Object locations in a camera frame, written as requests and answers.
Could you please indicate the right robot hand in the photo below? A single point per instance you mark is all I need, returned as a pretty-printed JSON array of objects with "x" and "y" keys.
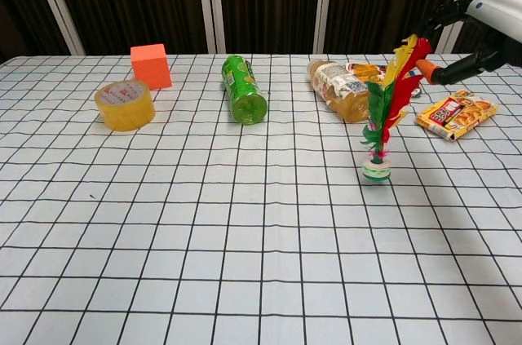
[{"x": 499, "y": 10}]

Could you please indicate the colourful feather shuttlecock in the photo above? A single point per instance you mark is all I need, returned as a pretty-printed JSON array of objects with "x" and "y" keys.
[{"x": 377, "y": 171}]

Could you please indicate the orange yellow snack packet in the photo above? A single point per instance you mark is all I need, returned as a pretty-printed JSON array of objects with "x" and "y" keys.
[{"x": 456, "y": 114}]

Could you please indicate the blue yellow snack packet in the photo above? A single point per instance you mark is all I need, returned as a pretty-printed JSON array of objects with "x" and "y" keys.
[{"x": 367, "y": 70}]

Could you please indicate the amber tea bottle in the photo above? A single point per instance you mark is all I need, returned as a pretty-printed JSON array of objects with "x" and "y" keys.
[{"x": 338, "y": 88}]

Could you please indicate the green plastic bottle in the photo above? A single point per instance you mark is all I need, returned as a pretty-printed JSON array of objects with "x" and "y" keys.
[{"x": 240, "y": 84}]

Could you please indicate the orange foam cube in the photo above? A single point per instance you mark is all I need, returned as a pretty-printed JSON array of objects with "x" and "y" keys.
[{"x": 151, "y": 65}]

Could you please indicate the yellow packing tape roll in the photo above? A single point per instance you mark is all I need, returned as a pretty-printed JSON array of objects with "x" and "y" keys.
[{"x": 126, "y": 110}]

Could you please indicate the white black grid tablecloth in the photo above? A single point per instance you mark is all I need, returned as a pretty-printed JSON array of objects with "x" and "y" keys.
[{"x": 163, "y": 239}]

